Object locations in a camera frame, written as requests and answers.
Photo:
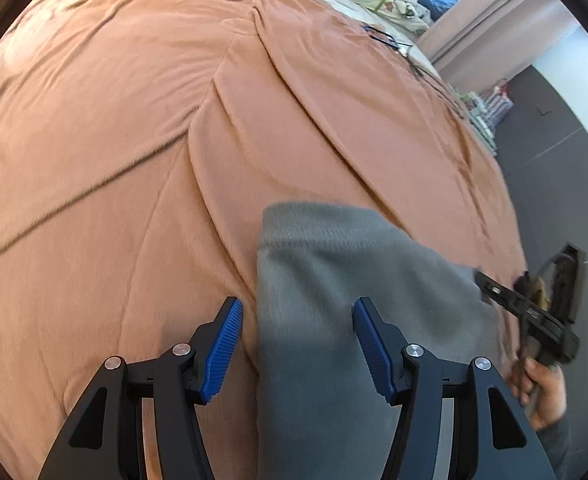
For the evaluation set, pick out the orange fleece blanket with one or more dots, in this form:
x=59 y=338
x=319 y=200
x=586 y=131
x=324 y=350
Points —
x=124 y=160

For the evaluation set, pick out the white nightstand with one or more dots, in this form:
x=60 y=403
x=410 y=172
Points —
x=484 y=132

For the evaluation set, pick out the person's right hand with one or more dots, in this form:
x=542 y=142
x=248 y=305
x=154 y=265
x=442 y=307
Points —
x=544 y=395

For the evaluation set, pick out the grey printed T-shirt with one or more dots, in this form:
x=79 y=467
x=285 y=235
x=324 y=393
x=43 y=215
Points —
x=324 y=285

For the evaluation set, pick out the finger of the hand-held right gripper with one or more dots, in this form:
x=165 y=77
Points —
x=499 y=291

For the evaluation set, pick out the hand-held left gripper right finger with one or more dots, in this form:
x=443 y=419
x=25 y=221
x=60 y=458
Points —
x=371 y=350

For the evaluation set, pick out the pink curtain beside nightstand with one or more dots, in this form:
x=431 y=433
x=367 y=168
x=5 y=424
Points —
x=499 y=25

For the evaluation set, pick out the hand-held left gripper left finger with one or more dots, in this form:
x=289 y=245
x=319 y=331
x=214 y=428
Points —
x=221 y=350

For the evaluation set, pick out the black white plush toy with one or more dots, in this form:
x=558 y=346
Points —
x=409 y=7

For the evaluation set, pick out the person's right forearm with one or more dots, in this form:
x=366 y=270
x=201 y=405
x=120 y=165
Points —
x=556 y=450

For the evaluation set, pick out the striped bag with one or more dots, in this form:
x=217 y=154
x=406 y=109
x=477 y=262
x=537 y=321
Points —
x=499 y=105

